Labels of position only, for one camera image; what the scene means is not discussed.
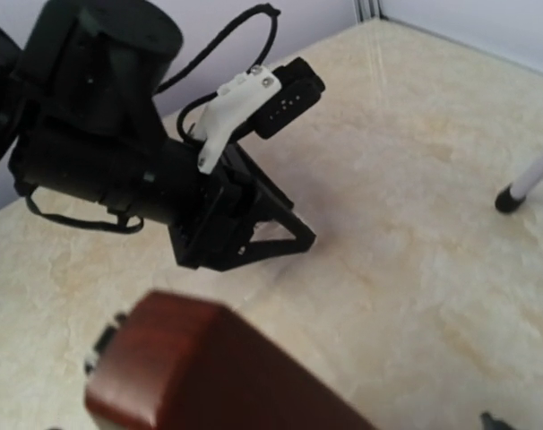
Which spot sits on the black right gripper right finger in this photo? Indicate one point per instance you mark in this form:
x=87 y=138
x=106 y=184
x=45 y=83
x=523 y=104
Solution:
x=489 y=422

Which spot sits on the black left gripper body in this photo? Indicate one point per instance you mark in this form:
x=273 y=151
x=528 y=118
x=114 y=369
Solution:
x=165 y=187

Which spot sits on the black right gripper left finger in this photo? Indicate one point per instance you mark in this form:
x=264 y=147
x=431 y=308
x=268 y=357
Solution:
x=273 y=229

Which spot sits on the brown wooden metronome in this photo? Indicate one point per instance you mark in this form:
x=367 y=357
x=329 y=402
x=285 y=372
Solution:
x=178 y=362

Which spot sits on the white perforated music stand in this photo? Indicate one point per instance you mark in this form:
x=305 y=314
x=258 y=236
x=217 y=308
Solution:
x=514 y=195

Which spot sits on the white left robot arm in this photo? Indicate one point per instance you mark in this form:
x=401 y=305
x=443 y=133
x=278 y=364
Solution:
x=77 y=116

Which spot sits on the left aluminium corner post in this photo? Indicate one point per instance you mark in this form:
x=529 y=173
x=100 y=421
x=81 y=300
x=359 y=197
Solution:
x=367 y=10

